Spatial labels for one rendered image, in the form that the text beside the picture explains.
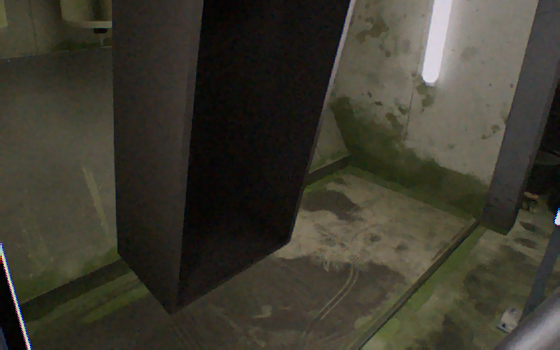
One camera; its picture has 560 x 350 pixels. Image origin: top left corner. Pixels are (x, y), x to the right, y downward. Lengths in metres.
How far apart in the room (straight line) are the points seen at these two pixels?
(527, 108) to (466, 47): 0.52
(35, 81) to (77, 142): 0.36
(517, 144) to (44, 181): 2.65
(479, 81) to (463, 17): 0.41
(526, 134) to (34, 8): 2.79
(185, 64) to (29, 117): 1.45
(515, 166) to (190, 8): 2.41
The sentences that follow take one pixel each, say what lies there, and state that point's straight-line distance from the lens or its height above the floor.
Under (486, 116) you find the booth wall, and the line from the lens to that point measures 2.94.
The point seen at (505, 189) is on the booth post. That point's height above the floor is 0.32.
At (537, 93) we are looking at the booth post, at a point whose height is 0.96.
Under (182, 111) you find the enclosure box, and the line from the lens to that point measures 1.02.
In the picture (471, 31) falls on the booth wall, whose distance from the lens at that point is 2.91.
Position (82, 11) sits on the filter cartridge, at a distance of 2.16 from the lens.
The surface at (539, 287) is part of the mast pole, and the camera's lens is 2.30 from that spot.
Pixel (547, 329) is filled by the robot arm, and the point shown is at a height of 1.18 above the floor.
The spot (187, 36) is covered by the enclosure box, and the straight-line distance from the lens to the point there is 0.95.
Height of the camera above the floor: 1.52
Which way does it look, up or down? 23 degrees down
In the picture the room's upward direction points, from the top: 3 degrees clockwise
